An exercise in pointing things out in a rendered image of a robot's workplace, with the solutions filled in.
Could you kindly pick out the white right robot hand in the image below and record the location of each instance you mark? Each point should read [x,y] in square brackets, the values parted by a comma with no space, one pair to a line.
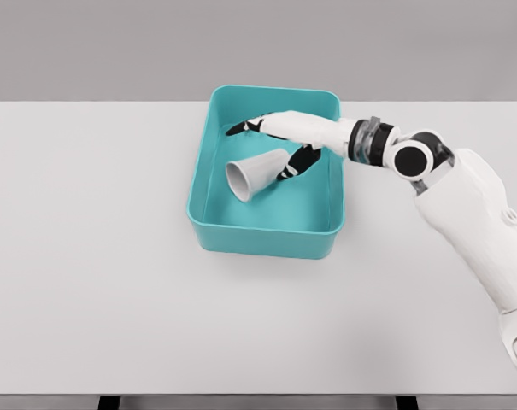
[293,126]

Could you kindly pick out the teal plastic basket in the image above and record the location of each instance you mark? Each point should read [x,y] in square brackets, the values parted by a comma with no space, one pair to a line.
[241,222]

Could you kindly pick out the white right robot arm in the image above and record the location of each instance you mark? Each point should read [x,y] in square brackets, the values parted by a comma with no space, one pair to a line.
[463,188]

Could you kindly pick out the white paper cup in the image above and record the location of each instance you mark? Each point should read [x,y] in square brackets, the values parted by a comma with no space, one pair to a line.
[255,171]

